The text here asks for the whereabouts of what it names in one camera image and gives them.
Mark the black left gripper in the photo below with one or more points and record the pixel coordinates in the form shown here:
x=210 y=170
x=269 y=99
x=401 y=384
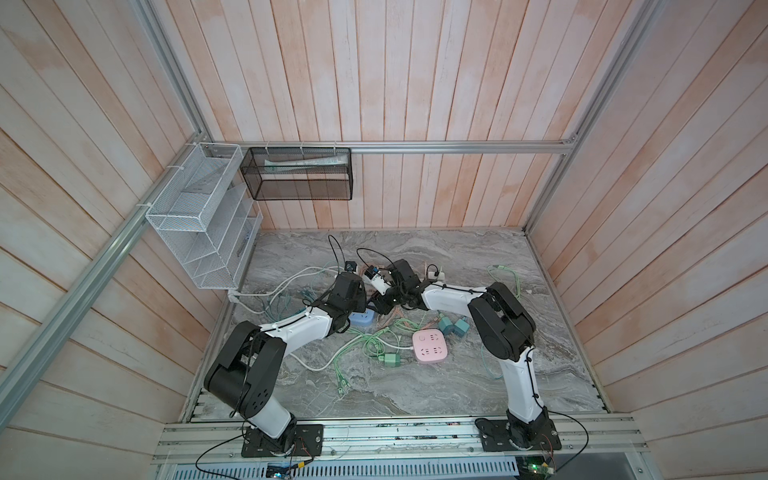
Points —
x=361 y=296

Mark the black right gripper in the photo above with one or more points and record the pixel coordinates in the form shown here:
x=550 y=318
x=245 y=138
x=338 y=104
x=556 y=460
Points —
x=380 y=304

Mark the blue power strip cube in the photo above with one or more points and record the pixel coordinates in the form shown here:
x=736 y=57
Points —
x=362 y=320

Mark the teal charger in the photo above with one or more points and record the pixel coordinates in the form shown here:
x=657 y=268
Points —
x=445 y=325

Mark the pink power strip cube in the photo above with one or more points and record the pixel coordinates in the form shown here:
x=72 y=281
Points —
x=429 y=346

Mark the teal USB charger plug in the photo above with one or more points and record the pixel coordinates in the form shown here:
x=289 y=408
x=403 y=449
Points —
x=461 y=327

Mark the light green USB charger plug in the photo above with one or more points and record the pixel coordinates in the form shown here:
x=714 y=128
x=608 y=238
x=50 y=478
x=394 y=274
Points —
x=390 y=359

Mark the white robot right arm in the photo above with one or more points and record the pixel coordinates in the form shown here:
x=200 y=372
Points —
x=505 y=327

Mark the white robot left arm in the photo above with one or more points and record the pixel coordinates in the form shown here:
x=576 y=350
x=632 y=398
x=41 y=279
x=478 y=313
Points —
x=245 y=371

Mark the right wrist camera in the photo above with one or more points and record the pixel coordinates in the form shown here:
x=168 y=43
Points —
x=377 y=280

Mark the black mesh wall basket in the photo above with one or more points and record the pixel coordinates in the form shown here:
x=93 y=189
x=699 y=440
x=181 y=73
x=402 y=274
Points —
x=298 y=173

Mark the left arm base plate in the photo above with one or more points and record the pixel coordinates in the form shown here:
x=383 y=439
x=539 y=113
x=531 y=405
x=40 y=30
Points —
x=298 y=439

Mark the white wire mesh shelf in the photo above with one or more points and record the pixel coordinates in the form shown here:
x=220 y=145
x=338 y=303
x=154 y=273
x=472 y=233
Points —
x=206 y=218

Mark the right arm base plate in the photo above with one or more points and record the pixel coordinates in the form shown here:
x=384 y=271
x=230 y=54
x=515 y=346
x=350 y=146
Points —
x=513 y=434

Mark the aluminium front rail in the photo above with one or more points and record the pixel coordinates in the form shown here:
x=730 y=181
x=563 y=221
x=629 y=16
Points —
x=409 y=437

